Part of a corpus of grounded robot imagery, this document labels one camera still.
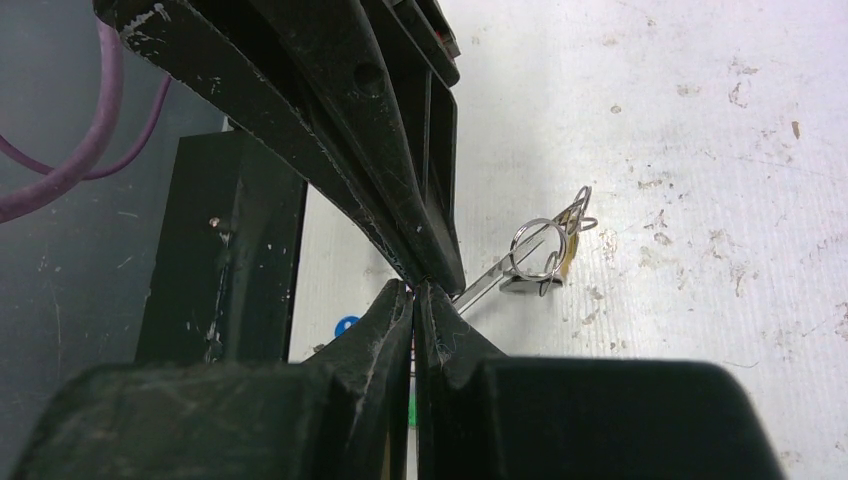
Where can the blue key tag plain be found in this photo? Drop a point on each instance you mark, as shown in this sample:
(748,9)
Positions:
(344,324)

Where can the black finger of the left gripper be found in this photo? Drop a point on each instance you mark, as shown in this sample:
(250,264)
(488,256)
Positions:
(228,54)
(382,73)

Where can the yellow key tag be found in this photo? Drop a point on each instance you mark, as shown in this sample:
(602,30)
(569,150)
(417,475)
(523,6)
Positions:
(572,246)

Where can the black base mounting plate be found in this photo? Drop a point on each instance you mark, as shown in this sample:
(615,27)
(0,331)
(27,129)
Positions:
(224,283)

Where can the green key tag with key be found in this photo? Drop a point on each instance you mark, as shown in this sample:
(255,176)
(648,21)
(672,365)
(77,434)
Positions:
(412,410)

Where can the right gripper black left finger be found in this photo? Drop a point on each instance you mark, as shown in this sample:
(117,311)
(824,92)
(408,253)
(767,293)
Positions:
(340,414)

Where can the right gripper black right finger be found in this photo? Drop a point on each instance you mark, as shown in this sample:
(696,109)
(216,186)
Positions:
(483,414)

